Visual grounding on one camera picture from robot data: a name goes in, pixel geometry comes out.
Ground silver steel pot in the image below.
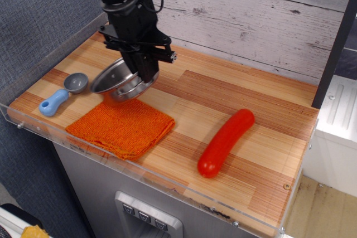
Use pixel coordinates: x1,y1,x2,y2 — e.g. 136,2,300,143
90,58,159,105

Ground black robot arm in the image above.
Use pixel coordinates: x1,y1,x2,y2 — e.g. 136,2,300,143
99,0,176,82

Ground orange knitted cloth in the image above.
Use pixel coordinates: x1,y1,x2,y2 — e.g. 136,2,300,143
66,99,175,160

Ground white side cabinet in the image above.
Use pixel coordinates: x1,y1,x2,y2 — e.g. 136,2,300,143
302,75,356,196

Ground red toy sausage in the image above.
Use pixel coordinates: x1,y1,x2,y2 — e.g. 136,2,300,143
197,109,255,178

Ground silver dispenser button panel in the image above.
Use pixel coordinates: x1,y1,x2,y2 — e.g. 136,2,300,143
114,191,184,237

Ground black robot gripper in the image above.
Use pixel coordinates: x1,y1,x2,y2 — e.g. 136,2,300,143
99,3,177,82

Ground dark right upright post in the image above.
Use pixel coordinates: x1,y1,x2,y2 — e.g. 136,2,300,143
311,0,356,109

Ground grey toy fridge cabinet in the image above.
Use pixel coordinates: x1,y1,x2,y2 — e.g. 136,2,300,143
54,144,254,237

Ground yellow tape piece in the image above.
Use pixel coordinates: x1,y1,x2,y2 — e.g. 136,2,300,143
21,225,50,238

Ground blue grey ice cream scoop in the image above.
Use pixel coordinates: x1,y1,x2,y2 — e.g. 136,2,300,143
38,72,89,117

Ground clear acrylic table guard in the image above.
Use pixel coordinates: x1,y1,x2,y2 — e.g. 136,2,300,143
1,18,318,237

